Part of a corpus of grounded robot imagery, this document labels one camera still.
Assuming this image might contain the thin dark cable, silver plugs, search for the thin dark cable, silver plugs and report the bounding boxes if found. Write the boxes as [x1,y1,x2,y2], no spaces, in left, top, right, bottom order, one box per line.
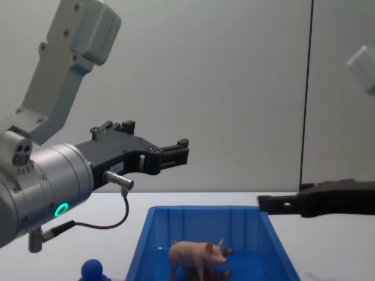
[28,169,136,253]

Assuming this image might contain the blue plastic bin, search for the blue plastic bin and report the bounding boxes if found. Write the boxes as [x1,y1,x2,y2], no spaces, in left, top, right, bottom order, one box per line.
[125,205,303,281]

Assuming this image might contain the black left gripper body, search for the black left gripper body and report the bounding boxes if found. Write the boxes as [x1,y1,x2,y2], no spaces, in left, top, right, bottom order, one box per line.
[74,133,162,193]

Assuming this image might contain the pink toy pig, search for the pink toy pig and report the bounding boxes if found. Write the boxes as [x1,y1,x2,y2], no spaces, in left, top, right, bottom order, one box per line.
[168,238,229,281]

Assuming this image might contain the brown toy animal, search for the brown toy animal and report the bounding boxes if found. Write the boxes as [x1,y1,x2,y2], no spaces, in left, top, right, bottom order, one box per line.
[187,247,236,281]

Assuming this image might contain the blue toy figure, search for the blue toy figure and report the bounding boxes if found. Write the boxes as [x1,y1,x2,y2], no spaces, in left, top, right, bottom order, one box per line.
[78,258,114,281]

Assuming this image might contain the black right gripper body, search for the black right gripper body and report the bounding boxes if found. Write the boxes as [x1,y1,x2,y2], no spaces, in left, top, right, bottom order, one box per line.
[298,179,375,219]

